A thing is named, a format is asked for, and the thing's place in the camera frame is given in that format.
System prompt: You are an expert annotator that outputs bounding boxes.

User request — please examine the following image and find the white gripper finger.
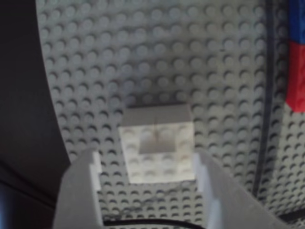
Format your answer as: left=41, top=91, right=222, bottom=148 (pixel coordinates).
left=194, top=150, right=294, bottom=229
left=51, top=147, right=104, bottom=229

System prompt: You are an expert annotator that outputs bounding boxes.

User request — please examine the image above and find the white lego cube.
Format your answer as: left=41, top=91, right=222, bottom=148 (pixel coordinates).
left=118, top=102, right=196, bottom=184

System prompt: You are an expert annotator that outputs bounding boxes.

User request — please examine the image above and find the red lego cube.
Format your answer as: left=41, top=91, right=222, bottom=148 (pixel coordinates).
left=285, top=42, right=305, bottom=113

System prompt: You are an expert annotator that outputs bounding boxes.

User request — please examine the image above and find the gray lego baseplate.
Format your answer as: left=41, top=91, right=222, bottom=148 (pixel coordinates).
left=34, top=0, right=305, bottom=229

